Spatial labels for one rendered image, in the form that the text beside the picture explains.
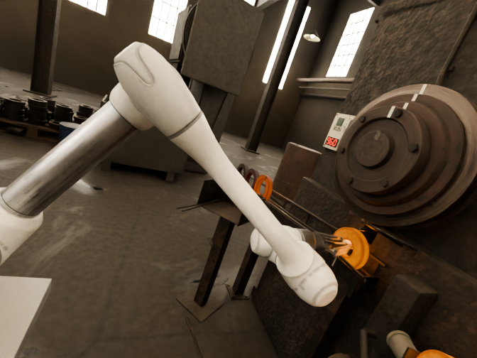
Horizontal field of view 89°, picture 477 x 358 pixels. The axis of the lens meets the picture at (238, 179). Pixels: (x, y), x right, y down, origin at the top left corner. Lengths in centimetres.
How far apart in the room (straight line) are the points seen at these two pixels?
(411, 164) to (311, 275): 41
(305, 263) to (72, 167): 63
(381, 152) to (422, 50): 53
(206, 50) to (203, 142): 271
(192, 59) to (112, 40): 766
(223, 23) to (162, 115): 285
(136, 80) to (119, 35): 1015
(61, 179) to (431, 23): 136
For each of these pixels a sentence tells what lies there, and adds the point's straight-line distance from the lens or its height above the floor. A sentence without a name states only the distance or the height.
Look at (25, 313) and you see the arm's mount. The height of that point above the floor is 40.
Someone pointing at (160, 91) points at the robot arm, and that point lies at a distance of 52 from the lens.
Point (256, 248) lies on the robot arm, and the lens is 75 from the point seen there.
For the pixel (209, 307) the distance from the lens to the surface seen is 158.
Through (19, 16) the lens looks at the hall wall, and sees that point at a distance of 1124.
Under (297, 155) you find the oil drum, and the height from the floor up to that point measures 75.
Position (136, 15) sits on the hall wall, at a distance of 1075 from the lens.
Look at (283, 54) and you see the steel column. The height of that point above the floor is 300.
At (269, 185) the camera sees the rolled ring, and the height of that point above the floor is 73.
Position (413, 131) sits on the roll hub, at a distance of 84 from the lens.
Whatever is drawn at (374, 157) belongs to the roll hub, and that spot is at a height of 109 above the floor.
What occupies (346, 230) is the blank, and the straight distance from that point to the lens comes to 102.
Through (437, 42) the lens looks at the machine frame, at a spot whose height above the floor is 155.
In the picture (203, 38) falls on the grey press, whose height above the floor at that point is 172.
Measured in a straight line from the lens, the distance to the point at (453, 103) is 92.
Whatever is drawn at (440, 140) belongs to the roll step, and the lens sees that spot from 85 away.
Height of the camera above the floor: 109
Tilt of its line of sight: 15 degrees down
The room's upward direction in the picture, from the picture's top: 19 degrees clockwise
